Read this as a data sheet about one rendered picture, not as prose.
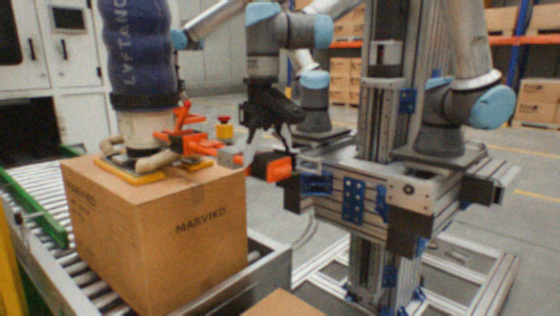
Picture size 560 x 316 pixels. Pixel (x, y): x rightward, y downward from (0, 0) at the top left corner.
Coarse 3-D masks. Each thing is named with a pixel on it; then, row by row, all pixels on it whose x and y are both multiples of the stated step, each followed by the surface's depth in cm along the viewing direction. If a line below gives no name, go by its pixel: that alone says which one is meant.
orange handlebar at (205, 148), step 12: (192, 120) 138; (204, 120) 142; (156, 132) 114; (168, 132) 116; (192, 144) 100; (204, 144) 97; (216, 144) 97; (216, 156) 92; (276, 168) 78; (288, 168) 79
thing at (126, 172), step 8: (96, 160) 125; (104, 160) 123; (112, 160) 123; (136, 160) 114; (104, 168) 120; (112, 168) 116; (120, 168) 114; (128, 168) 114; (120, 176) 111; (128, 176) 108; (136, 176) 107; (144, 176) 108; (152, 176) 109; (160, 176) 110; (136, 184) 105
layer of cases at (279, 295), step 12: (264, 300) 116; (276, 300) 116; (288, 300) 116; (300, 300) 116; (252, 312) 111; (264, 312) 111; (276, 312) 111; (288, 312) 111; (300, 312) 111; (312, 312) 111
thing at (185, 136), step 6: (174, 132) 106; (180, 132) 107; (186, 132) 109; (192, 132) 110; (198, 132) 109; (204, 132) 105; (174, 138) 102; (180, 138) 100; (186, 138) 100; (192, 138) 102; (198, 138) 103; (204, 138) 105; (174, 144) 104; (180, 144) 102; (186, 144) 101; (174, 150) 103; (180, 150) 101; (186, 150) 101; (192, 150) 103
